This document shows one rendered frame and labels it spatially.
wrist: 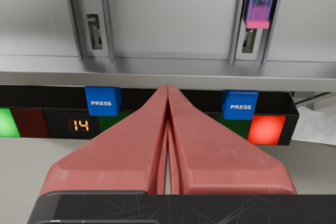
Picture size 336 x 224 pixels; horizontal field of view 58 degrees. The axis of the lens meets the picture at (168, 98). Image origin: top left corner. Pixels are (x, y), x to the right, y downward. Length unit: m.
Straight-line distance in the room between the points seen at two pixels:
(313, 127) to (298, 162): 0.12
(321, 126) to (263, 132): 0.74
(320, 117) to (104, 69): 0.88
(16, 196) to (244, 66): 0.92
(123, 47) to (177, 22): 0.04
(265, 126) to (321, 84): 0.08
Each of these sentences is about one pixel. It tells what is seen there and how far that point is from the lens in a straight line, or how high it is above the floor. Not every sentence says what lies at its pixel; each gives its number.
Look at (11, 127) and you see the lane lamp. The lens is 0.33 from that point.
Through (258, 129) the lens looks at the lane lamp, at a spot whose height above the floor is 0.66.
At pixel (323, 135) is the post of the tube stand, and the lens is 1.03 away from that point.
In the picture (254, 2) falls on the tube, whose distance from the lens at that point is 0.20.
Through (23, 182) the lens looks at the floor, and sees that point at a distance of 1.05.
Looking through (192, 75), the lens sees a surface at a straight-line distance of 0.21.
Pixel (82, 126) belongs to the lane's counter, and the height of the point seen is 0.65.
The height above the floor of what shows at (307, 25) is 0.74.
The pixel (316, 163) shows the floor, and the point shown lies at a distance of 1.03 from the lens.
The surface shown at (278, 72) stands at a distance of 0.23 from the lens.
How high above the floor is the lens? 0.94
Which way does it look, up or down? 81 degrees down
